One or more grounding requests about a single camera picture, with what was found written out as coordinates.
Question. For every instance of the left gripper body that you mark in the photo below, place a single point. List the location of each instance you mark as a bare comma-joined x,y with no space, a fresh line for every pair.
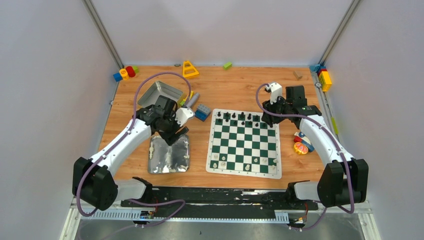
168,127

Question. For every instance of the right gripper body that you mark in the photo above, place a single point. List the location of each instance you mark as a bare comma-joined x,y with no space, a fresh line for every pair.
278,107

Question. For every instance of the green white chess board mat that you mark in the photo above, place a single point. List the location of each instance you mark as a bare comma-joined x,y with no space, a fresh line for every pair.
241,144

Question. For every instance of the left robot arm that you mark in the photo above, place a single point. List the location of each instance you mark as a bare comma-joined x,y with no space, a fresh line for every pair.
93,178

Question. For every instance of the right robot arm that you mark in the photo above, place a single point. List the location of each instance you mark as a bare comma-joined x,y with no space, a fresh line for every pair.
344,180

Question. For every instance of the silver tin lid tray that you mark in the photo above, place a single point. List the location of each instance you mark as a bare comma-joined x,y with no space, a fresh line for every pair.
165,159

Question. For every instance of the brown wooden block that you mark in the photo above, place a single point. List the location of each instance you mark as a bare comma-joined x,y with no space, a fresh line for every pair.
297,75

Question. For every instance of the square metal tin box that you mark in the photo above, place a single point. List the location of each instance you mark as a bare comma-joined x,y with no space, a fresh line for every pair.
158,93

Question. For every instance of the grey and blue brick stack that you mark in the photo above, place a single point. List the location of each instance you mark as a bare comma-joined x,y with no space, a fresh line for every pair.
202,112

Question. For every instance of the grey toy microphone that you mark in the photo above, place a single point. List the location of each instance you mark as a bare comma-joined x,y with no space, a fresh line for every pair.
191,102

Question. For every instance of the coloured brick stack right corner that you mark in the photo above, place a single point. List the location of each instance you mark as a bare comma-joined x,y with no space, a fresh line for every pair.
323,76

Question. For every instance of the yellow triangle toy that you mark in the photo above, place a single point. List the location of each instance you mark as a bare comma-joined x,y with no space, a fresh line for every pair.
189,70

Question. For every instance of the green block at back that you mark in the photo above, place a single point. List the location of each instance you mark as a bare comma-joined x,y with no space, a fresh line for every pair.
227,65

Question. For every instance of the coloured blocks cluster left corner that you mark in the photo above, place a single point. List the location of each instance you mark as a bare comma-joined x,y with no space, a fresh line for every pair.
126,73

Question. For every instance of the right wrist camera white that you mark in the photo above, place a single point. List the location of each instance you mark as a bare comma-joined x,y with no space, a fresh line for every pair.
275,90

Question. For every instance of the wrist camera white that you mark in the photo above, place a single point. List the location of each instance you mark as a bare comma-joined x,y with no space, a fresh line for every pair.
275,90
183,114

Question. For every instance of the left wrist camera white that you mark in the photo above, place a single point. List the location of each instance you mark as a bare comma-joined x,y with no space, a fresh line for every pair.
183,114

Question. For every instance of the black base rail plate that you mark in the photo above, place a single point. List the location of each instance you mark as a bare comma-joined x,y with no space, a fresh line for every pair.
228,203

